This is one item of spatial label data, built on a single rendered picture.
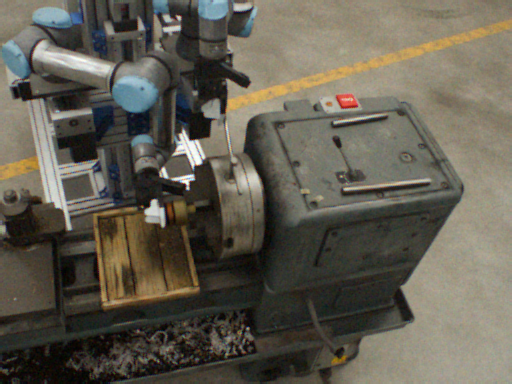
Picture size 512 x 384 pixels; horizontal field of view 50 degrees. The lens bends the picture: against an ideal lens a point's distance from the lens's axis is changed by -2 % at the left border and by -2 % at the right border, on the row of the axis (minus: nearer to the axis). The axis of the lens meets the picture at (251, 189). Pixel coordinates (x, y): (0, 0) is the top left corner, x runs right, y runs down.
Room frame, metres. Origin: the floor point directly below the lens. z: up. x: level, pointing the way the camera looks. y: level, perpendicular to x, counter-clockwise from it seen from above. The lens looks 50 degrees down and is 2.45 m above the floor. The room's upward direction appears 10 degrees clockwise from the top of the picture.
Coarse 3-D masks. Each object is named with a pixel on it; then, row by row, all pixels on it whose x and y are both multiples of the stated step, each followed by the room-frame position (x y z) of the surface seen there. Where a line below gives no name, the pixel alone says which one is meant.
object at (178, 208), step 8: (176, 200) 1.03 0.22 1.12; (184, 200) 1.03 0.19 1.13; (168, 208) 1.00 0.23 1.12; (176, 208) 1.00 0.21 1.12; (184, 208) 1.00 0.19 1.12; (192, 208) 1.02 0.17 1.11; (168, 216) 0.98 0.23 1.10; (176, 216) 0.98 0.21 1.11; (184, 216) 0.99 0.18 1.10; (168, 224) 0.97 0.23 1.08; (176, 224) 0.97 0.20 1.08; (184, 224) 0.98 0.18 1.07
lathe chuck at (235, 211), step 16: (208, 160) 1.13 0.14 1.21; (224, 160) 1.13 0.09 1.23; (224, 176) 1.05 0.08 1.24; (240, 176) 1.06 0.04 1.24; (224, 192) 1.00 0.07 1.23; (224, 208) 0.97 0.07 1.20; (240, 208) 0.98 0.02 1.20; (224, 224) 0.94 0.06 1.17; (240, 224) 0.95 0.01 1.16; (240, 240) 0.93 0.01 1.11; (224, 256) 0.92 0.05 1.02
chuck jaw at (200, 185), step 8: (200, 168) 1.11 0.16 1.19; (208, 168) 1.11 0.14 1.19; (200, 176) 1.09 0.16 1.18; (208, 176) 1.10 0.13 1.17; (192, 184) 1.07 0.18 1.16; (200, 184) 1.08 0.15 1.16; (208, 184) 1.08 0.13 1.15; (184, 192) 1.05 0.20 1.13; (192, 192) 1.05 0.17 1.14; (200, 192) 1.06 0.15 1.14; (208, 192) 1.07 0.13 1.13; (192, 200) 1.04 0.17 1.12; (200, 200) 1.05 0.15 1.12
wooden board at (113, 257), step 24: (96, 216) 1.07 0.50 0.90; (120, 216) 1.10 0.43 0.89; (144, 216) 1.12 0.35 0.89; (96, 240) 0.97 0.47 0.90; (120, 240) 1.00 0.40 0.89; (144, 240) 1.02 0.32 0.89; (168, 240) 1.04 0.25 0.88; (120, 264) 0.91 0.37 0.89; (144, 264) 0.93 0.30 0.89; (168, 264) 0.94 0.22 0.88; (192, 264) 0.95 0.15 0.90; (120, 288) 0.83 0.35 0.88; (144, 288) 0.84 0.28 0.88; (168, 288) 0.86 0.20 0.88; (192, 288) 0.86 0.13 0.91
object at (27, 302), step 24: (0, 216) 0.96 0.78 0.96; (0, 264) 0.79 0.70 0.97; (24, 264) 0.80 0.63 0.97; (48, 264) 0.82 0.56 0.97; (0, 288) 0.71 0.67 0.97; (24, 288) 0.73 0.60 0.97; (48, 288) 0.74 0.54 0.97; (0, 312) 0.64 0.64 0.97; (24, 312) 0.65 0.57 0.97; (48, 312) 0.68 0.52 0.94
